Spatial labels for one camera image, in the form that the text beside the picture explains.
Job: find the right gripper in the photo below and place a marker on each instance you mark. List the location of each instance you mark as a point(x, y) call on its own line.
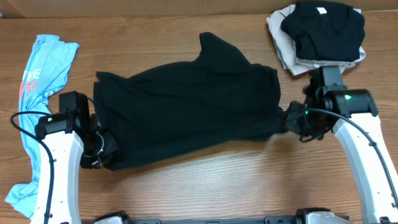
point(294, 109)

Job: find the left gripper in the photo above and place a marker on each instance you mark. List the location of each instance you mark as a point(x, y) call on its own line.
point(112, 144)

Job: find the black t-shirt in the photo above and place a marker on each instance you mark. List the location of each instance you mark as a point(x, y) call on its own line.
point(181, 107)

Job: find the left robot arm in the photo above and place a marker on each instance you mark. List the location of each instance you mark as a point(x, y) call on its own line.
point(69, 140)

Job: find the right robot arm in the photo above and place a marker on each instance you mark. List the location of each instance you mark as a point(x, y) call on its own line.
point(352, 116)

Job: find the folded beige garment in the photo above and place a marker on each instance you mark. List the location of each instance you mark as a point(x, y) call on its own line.
point(285, 47)

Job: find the light blue cloth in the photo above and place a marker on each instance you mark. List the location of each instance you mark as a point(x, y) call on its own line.
point(45, 74)

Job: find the folded black shirt on pile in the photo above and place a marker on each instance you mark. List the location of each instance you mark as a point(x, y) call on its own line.
point(323, 30)

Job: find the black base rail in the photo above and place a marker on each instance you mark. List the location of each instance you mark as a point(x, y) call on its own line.
point(283, 219)

